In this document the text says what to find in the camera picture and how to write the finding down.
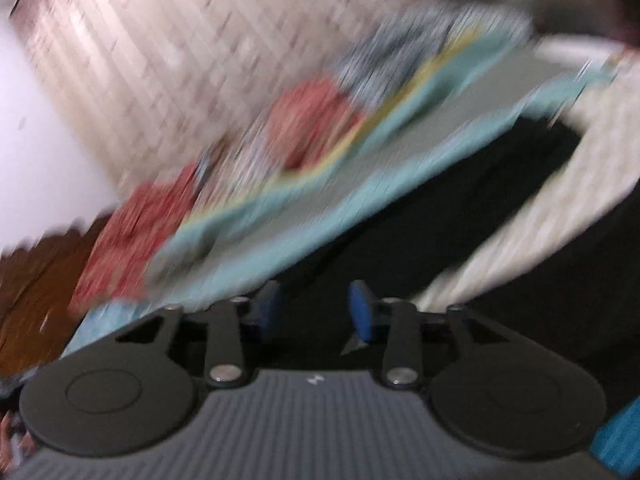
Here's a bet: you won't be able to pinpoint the beige leaf pattern curtain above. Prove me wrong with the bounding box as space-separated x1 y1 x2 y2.
10 0 419 194

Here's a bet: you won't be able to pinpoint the carved wooden headboard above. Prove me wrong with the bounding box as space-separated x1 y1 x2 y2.
1 214 111 377

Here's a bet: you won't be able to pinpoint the red floral patchwork quilt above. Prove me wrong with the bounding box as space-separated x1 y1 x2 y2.
69 0 532 311

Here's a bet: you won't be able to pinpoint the striped patterned bed comforter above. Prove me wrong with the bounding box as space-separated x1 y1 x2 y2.
64 4 640 476

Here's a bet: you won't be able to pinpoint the black pants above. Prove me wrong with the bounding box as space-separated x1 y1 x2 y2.
268 118 639 411

